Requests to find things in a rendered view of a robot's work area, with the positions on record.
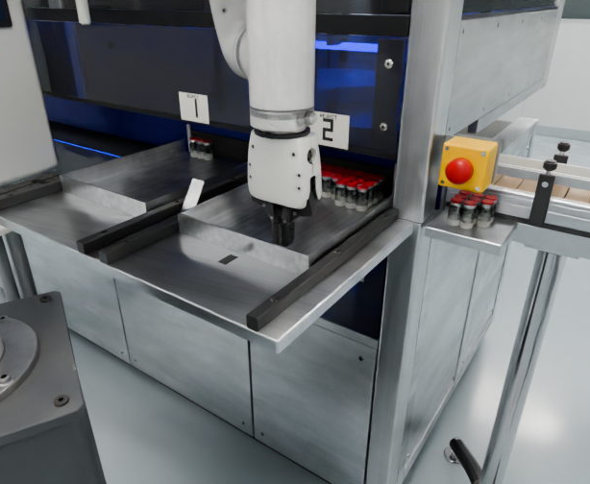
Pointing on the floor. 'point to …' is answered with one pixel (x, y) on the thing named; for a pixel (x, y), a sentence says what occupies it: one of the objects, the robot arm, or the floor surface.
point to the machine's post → (400, 353)
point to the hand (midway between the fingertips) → (282, 232)
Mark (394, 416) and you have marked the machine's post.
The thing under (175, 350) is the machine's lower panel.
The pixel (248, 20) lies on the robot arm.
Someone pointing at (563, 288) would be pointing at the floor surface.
